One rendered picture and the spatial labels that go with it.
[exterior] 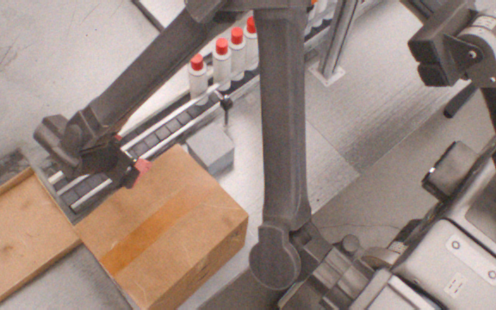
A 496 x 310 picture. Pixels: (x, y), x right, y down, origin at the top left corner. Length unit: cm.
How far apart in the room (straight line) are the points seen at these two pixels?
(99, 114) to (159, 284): 39
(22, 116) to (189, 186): 69
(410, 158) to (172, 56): 191
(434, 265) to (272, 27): 38
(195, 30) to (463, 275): 49
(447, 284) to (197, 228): 57
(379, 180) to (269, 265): 176
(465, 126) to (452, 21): 211
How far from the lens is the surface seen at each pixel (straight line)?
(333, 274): 73
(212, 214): 112
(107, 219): 114
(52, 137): 100
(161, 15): 171
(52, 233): 148
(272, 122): 70
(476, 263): 75
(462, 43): 63
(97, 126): 89
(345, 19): 142
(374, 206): 241
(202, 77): 139
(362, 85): 166
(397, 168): 251
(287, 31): 67
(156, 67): 80
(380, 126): 161
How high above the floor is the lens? 219
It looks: 66 degrees down
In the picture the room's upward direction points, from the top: 6 degrees clockwise
